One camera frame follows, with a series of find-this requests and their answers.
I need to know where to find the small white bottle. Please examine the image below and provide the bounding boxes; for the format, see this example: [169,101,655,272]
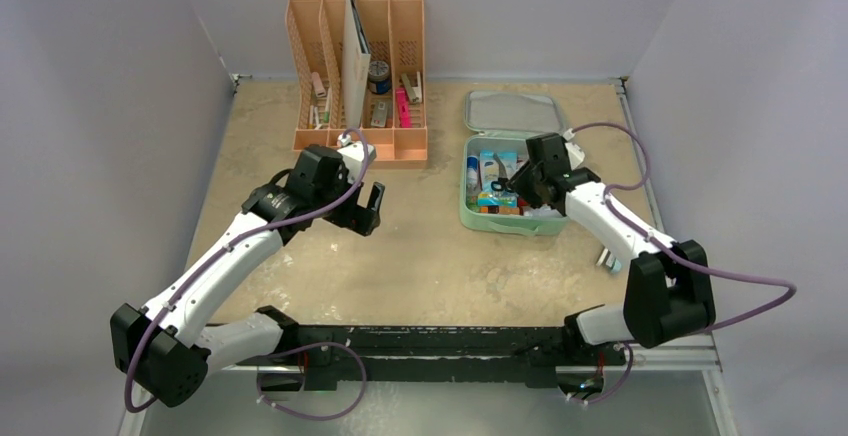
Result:
[523,205,562,218]

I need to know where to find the black handled scissors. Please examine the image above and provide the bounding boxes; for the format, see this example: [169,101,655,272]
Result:
[489,166,517,193]

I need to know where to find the blue cotton swab bag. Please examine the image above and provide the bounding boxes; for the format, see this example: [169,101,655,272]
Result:
[477,150,518,207]

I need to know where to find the mint green case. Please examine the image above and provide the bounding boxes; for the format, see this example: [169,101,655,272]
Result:
[459,90,569,236]

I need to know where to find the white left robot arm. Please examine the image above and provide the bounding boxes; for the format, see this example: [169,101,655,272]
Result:
[110,141,385,413]

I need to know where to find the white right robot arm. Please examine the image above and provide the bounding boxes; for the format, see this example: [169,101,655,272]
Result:
[507,133,716,363]

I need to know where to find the pink tube in organizer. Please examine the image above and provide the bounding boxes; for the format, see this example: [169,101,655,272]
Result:
[311,72,327,98]

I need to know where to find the small grey box organizer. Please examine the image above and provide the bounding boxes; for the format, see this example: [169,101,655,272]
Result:
[370,100,391,128]

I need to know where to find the pink item in organizer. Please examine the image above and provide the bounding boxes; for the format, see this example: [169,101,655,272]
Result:
[395,87,412,128]

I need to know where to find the dark round jar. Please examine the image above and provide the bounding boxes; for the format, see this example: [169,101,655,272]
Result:
[368,59,392,95]

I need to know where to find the white board in organizer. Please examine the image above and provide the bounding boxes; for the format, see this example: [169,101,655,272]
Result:
[341,0,371,128]

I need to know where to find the grey stapler in organizer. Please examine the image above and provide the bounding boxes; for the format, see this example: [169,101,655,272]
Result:
[400,71,423,105]

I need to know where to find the peach desk organizer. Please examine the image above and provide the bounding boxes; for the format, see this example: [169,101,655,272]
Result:
[285,0,428,169]

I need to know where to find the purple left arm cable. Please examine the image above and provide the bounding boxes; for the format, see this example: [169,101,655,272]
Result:
[123,128,371,414]

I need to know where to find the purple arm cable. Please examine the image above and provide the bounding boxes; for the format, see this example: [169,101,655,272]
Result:
[123,128,371,414]
[569,122,798,335]

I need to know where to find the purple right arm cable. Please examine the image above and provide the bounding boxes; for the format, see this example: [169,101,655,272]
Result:
[569,122,798,335]

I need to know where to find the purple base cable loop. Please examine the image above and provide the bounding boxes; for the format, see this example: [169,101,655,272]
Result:
[255,337,368,421]

